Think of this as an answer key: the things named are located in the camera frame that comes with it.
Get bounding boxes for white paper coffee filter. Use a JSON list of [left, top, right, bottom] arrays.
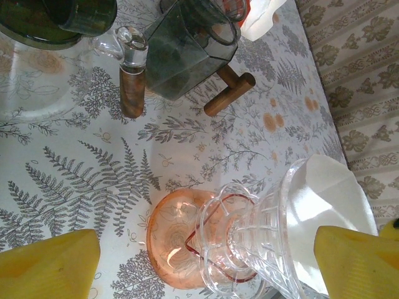
[[289, 153, 380, 297]]

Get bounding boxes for clear glass server wooden handle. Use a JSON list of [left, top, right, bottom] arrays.
[[0, 26, 150, 123]]

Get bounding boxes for clear glass coffee dripper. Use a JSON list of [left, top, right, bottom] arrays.
[[183, 157, 380, 299]]

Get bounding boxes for pink glass coffee server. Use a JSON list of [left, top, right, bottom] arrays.
[[145, 188, 261, 290]]

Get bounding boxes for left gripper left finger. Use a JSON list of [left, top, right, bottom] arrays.
[[0, 229, 102, 299]]

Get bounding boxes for green glass coffee dripper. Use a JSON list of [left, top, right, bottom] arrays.
[[0, 0, 118, 51]]

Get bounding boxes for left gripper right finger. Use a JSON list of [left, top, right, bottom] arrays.
[[313, 225, 399, 299]]

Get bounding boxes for grey glass server wooden handle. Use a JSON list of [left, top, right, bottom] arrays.
[[144, 0, 257, 118]]

